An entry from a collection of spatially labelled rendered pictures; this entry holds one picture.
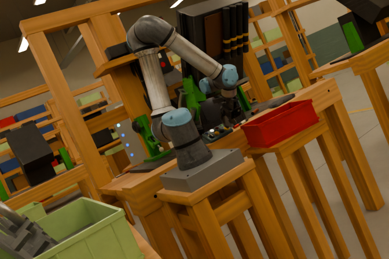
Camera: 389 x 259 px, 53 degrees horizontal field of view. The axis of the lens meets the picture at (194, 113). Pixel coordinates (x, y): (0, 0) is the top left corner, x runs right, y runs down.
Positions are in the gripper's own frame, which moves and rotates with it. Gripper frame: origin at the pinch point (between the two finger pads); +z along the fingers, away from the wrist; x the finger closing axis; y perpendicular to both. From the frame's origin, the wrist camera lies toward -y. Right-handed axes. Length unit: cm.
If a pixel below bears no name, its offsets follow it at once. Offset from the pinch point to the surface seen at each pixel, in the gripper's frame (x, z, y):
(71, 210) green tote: -87, 1, 0
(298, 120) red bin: 17.4, -11.1, 31.8
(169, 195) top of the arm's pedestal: -56, -7, 28
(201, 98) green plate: 6.2, -1.3, -29.0
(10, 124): -26, 323, -648
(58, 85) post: -57, -13, -82
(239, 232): -30, 23, 41
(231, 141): -1.8, 6.2, 5.9
